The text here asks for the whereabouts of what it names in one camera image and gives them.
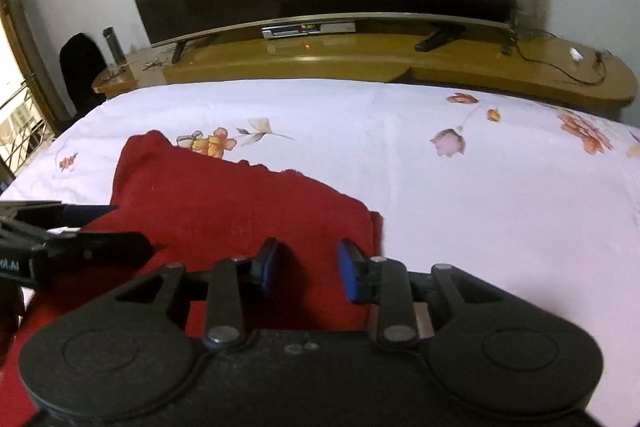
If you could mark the small white object on stand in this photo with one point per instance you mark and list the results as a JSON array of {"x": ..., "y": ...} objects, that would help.
[{"x": 576, "y": 56}]

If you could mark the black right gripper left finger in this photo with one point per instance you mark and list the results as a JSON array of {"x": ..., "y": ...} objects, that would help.
[{"x": 261, "y": 263}]

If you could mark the dark red knitted garment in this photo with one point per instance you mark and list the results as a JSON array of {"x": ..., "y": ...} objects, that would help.
[{"x": 197, "y": 210}]

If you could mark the dark cylindrical bottle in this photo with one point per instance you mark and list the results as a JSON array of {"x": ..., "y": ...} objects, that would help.
[{"x": 113, "y": 43}]

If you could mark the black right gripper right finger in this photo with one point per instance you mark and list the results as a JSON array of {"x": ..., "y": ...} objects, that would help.
[{"x": 360, "y": 275}]

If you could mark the floral white bed sheet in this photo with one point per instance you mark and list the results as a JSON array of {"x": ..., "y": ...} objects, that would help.
[{"x": 540, "y": 200}]

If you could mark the black chair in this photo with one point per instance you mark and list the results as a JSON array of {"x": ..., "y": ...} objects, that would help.
[{"x": 81, "y": 61}]

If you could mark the wooden tv stand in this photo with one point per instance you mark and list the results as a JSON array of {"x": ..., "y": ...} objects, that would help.
[{"x": 534, "y": 67}]

